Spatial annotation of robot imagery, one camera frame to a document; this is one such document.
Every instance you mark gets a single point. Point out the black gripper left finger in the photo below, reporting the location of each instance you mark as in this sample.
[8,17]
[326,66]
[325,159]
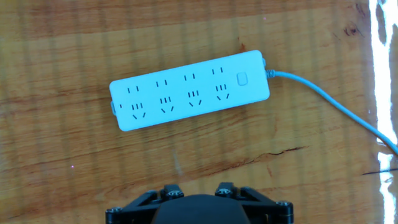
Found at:
[136,208]

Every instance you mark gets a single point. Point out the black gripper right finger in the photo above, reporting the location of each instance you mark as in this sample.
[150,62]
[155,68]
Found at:
[264,207]

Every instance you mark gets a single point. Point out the white power strip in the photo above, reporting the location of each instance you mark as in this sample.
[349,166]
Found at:
[186,93]

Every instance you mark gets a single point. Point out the wood grain table mat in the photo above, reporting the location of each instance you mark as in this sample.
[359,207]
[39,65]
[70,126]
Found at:
[93,161]

